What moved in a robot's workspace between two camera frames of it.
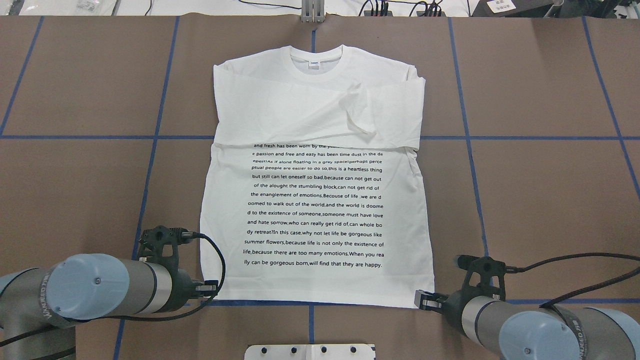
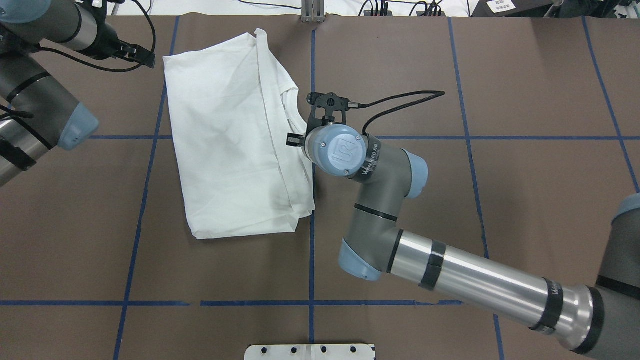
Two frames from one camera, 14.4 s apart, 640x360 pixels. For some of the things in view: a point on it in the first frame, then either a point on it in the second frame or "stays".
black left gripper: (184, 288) → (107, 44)
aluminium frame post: (312, 11) stays
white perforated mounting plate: (310, 352) stays
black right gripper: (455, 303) → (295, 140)
